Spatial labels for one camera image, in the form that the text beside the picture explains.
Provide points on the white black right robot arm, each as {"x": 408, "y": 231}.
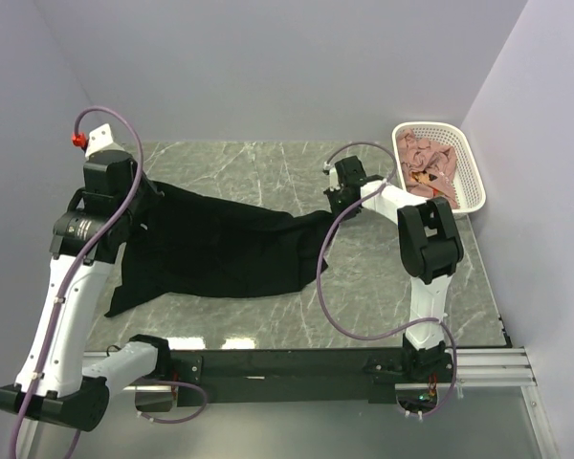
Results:
{"x": 430, "y": 246}

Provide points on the aluminium extrusion rail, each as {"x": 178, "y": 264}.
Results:
{"x": 488, "y": 367}

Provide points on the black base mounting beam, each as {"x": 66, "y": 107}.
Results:
{"x": 307, "y": 375}

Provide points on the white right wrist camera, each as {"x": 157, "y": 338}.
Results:
{"x": 330, "y": 171}

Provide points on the white perforated plastic basket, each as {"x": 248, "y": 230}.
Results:
{"x": 469, "y": 190}

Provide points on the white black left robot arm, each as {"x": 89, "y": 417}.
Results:
{"x": 54, "y": 386}

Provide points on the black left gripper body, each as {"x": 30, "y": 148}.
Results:
{"x": 147, "y": 192}

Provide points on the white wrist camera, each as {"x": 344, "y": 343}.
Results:
{"x": 330, "y": 171}
{"x": 98, "y": 140}

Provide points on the black t shirt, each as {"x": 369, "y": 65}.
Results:
{"x": 191, "y": 244}

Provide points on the pink t shirt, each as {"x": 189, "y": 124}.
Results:
{"x": 428, "y": 167}

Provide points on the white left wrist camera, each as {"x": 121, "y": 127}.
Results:
{"x": 98, "y": 140}

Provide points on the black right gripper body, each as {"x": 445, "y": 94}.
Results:
{"x": 338, "y": 200}

